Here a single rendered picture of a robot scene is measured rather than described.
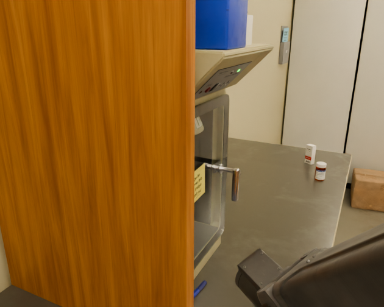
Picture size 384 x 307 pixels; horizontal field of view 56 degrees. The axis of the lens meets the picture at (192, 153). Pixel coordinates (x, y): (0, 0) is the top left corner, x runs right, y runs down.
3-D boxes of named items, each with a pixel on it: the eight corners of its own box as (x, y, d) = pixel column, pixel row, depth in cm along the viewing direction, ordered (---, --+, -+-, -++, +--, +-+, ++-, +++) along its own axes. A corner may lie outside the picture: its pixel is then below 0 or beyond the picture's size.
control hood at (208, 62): (161, 108, 64) (159, 49, 60) (227, 83, 91) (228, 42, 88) (221, 114, 59) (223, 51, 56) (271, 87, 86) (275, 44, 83)
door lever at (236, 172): (221, 195, 97) (217, 199, 95) (222, 162, 94) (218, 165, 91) (240, 199, 95) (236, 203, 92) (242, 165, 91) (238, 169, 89)
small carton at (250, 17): (221, 45, 76) (222, 14, 74) (230, 44, 80) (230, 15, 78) (244, 45, 74) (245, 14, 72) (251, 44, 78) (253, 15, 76)
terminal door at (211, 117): (169, 296, 78) (165, 117, 65) (222, 230, 104) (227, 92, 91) (172, 298, 78) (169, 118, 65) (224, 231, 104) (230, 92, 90)
